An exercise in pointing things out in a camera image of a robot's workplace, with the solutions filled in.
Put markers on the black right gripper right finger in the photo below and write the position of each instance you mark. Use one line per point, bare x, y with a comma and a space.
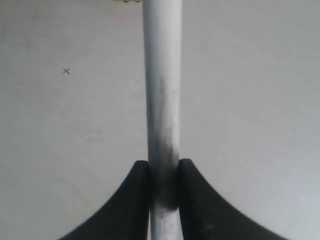
206, 215

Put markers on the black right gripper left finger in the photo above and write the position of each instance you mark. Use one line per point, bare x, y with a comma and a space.
125, 216

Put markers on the wooden drumstick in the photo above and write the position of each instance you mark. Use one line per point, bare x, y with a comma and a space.
162, 35

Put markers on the small red drum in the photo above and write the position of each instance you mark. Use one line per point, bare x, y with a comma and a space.
128, 1

